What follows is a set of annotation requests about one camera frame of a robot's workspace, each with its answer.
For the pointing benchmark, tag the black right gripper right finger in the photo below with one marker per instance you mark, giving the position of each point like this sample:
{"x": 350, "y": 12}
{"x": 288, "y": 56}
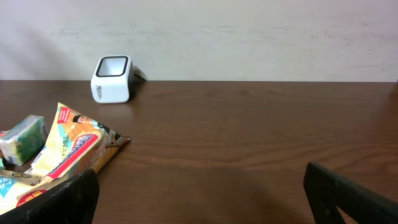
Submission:
{"x": 328, "y": 193}

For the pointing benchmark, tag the yellow snack bag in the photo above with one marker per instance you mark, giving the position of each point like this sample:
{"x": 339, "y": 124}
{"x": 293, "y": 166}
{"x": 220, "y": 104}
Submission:
{"x": 74, "y": 143}

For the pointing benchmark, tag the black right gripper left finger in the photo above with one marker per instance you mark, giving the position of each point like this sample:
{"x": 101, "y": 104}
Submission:
{"x": 71, "y": 201}

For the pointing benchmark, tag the light blue tissue pack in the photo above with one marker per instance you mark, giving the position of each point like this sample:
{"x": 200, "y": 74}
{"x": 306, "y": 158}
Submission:
{"x": 23, "y": 141}

